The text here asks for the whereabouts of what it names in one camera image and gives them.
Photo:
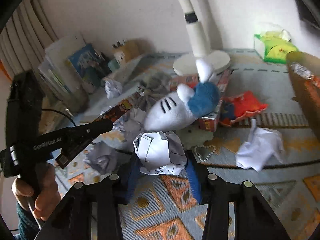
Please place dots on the green tissue pack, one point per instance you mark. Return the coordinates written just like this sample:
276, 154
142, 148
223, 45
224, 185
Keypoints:
273, 46

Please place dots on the crumpled paper by box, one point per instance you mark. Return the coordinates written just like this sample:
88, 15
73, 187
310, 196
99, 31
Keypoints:
127, 128

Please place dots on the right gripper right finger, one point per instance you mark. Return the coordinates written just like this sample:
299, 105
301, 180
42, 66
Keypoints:
198, 178

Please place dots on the white desk lamp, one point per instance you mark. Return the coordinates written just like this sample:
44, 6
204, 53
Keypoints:
186, 64

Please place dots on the patterned blue blanket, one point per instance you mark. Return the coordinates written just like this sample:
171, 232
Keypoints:
163, 206

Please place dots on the stack of white books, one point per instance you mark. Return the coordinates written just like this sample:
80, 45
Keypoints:
61, 76

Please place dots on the blue cover book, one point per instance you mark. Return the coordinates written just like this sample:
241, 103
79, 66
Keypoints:
90, 66

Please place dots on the person's left hand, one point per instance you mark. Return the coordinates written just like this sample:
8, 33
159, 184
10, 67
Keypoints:
47, 199

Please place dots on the yellow pen holder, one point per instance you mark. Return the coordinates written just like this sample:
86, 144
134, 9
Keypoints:
126, 51

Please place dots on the white blue shark plush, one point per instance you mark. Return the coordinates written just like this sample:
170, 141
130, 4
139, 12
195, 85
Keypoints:
170, 112

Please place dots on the white paper ball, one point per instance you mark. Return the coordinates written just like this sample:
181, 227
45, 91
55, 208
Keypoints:
160, 153

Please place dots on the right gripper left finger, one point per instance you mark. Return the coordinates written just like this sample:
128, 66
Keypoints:
129, 176

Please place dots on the grey paper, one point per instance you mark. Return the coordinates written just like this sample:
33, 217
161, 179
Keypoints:
102, 158

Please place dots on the red orange snack bag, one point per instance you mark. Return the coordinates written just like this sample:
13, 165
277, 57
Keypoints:
237, 108

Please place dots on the grey plaid bow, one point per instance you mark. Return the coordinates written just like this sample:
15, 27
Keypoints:
152, 89

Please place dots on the brown woven basket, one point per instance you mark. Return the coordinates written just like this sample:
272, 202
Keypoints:
303, 71

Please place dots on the teal small box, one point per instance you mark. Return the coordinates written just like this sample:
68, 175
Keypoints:
113, 65

